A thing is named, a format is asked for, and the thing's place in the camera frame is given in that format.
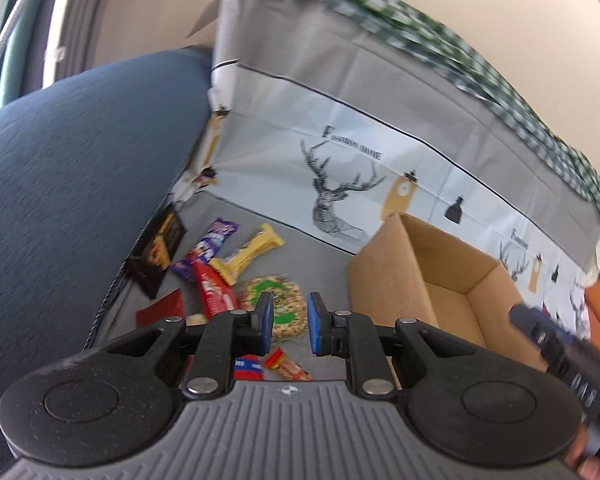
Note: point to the yellow wafer bar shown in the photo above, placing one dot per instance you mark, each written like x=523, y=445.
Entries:
x=263, y=241

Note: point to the round cake green label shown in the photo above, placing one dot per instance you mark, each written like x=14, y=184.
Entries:
x=248, y=367

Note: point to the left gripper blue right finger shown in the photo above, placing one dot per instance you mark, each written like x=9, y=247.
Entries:
x=354, y=338

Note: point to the red-ended clear nut bar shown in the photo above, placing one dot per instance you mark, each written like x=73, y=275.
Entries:
x=279, y=361

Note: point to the person right hand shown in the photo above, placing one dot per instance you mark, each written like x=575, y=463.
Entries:
x=588, y=468

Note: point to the deer print sofa cover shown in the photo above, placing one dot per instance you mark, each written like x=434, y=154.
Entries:
x=318, y=124

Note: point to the green checkered cloth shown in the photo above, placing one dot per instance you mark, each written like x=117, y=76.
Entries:
x=409, y=30

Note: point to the purple chocolate bar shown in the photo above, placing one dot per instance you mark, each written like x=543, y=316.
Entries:
x=207, y=247

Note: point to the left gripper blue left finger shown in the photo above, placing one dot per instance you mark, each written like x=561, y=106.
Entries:
x=217, y=345

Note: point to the red snack pouch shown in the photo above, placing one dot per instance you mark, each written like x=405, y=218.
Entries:
x=169, y=306

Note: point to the black chocolate package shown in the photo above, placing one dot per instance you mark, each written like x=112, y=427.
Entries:
x=153, y=253

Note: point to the red tube snack pack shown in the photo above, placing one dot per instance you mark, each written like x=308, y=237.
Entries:
x=216, y=295

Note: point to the brown cardboard box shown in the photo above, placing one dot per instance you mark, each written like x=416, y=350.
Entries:
x=411, y=269

